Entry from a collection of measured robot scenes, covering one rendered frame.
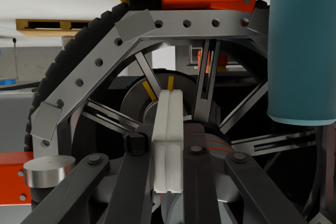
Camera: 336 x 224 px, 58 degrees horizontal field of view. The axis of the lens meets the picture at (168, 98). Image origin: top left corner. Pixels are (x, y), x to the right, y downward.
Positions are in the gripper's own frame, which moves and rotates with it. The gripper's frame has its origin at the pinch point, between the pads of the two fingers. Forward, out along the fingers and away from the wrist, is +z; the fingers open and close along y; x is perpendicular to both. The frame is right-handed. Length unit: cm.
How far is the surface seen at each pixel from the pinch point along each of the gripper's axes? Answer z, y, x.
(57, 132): 26.1, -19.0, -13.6
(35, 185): 4.9, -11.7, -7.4
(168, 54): 871, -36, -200
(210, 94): 39.4, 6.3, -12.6
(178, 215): 11.8, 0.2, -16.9
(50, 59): 930, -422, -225
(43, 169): 5.4, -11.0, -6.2
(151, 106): 74, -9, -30
